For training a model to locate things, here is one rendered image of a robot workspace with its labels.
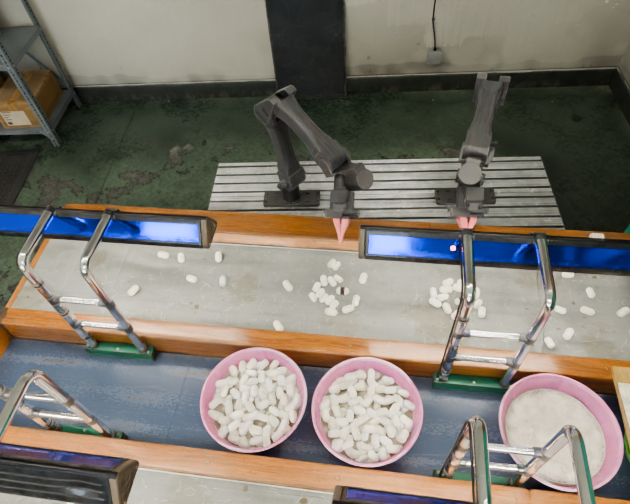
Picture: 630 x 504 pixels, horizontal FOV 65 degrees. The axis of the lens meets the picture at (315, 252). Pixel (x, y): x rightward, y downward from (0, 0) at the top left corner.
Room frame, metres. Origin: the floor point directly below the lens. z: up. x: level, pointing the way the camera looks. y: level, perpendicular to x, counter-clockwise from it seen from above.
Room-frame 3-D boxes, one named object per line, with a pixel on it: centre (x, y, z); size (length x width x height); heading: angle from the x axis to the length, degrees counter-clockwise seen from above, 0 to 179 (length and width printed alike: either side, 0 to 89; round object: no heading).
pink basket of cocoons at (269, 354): (0.49, 0.19, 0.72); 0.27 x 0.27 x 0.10
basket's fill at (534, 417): (0.33, -0.51, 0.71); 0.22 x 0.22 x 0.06
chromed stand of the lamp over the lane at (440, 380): (0.56, -0.38, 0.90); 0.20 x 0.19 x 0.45; 77
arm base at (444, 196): (1.16, -0.53, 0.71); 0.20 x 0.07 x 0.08; 82
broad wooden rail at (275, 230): (1.00, -0.04, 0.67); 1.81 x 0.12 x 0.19; 77
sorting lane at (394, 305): (0.79, 0.01, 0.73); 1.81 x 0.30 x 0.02; 77
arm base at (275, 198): (1.24, 0.06, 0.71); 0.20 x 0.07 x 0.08; 82
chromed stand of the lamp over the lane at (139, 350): (0.78, 0.56, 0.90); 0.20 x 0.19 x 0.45; 77
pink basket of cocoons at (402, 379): (0.43, -0.08, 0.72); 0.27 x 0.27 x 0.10
